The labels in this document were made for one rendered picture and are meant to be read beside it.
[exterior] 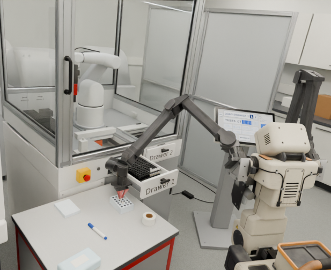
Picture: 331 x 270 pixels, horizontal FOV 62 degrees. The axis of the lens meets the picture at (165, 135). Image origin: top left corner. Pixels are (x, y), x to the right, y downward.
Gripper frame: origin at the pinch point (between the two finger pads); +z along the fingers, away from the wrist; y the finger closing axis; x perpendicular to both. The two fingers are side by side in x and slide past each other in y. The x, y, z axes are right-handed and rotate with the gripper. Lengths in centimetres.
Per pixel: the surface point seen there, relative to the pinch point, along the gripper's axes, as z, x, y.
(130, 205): 3.1, 5.3, -3.2
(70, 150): -21.7, -23.4, 20.3
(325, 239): 87, 40, -214
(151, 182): -7.5, 4.7, -16.6
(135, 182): -5.0, -3.3, -10.9
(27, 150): -6, -67, 34
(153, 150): -9, -32, -41
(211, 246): 81, -7, -96
